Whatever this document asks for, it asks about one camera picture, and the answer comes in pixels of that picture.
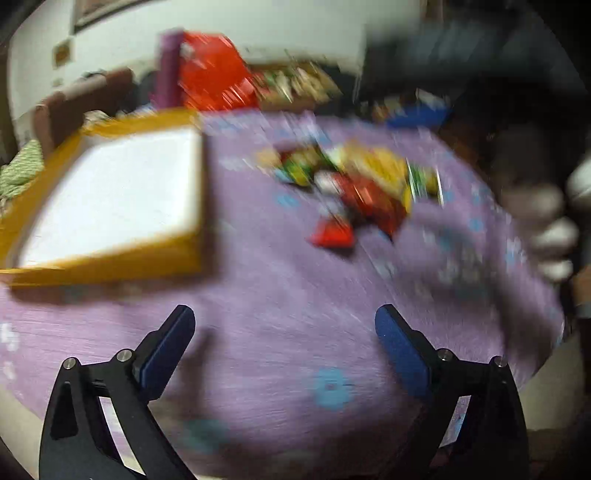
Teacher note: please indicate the green patterned cushion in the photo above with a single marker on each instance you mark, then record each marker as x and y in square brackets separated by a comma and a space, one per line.
[21, 170]

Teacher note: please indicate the purple box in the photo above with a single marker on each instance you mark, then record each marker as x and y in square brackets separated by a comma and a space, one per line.
[168, 74]

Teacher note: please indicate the heap of assorted boxed snacks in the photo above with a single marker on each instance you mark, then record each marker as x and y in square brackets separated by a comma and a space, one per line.
[291, 83]

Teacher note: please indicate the blue flat packet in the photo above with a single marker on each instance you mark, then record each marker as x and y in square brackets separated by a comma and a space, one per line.
[415, 117]

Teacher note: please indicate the brown cardboard box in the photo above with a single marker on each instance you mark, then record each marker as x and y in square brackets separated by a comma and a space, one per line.
[323, 99]

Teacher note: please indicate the purple floral tablecloth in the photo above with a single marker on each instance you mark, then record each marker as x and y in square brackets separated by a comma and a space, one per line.
[277, 323]

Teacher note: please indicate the black sofa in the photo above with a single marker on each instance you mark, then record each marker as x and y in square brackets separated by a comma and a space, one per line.
[461, 55]

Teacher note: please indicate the person's right hand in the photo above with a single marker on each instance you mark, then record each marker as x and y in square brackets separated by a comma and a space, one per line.
[549, 230]

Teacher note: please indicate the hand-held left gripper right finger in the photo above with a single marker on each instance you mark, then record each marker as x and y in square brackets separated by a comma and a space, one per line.
[399, 355]

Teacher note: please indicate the pile of mixed snack packets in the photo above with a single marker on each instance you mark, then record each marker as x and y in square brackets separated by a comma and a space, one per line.
[369, 170]

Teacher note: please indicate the red snack packet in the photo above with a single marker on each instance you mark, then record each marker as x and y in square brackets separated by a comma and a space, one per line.
[332, 237]

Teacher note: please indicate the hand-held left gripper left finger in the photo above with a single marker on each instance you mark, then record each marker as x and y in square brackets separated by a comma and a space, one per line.
[166, 355]

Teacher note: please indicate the yellow cardboard box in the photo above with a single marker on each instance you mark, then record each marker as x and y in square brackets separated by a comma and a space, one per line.
[111, 194]

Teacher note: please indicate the brown chair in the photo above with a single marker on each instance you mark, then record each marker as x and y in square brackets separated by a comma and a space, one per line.
[78, 106]

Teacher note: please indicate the red plastic bag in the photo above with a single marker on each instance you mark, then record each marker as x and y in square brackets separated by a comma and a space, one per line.
[207, 74]

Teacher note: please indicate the yellow wall plate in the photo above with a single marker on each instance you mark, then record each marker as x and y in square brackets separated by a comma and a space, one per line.
[62, 51]

